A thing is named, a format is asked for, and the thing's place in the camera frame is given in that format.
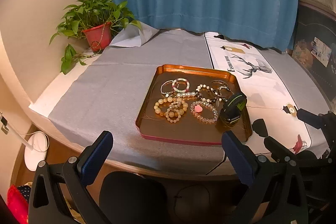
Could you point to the red cloth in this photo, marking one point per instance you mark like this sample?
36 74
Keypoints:
15 203

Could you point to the small black white wall fitting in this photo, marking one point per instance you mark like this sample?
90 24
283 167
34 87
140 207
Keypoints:
4 121

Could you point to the orange metal tray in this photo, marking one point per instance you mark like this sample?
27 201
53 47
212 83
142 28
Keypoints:
183 132

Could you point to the yellowish picture sticker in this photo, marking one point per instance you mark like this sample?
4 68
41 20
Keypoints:
300 53

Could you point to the green plant in red pot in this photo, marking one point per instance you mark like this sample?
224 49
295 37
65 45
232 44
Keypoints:
97 37

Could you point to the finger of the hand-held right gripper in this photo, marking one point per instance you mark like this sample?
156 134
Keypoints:
307 116
278 149

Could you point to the grey tablecloth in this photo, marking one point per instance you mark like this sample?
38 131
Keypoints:
105 98

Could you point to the navy dotted cloth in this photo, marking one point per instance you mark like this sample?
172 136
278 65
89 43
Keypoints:
25 190

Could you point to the white photo card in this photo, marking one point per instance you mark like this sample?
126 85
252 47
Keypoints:
320 50

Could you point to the dark round floor object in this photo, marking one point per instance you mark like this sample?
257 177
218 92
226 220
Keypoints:
191 203

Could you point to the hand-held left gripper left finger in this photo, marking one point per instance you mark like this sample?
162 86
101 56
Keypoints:
95 158

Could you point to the white printed table runner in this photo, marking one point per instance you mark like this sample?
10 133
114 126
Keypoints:
265 82

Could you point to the white floor lamp base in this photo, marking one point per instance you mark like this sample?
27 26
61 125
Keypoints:
36 150

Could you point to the black green wristwatch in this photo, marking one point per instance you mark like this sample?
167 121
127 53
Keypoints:
231 108

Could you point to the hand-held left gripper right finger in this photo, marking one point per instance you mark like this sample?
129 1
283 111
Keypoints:
236 157

